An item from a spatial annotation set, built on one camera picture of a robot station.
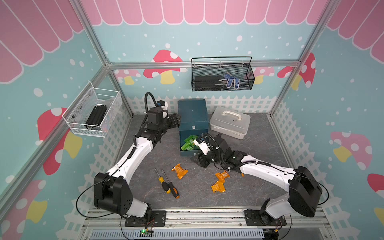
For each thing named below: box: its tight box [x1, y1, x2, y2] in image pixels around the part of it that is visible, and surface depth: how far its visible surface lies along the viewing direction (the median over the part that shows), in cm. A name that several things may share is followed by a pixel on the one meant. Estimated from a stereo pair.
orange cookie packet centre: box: [215, 170, 230, 183], surface depth 89 cm
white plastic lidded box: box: [209, 105, 251, 140], surface depth 104 cm
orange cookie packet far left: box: [171, 163, 189, 180], surface depth 91 cm
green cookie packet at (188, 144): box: [180, 138, 195, 151], surface depth 93 cm
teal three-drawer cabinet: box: [178, 99, 210, 157], surface depth 94 cm
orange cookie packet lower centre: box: [211, 180, 226, 193], surface depth 85 cm
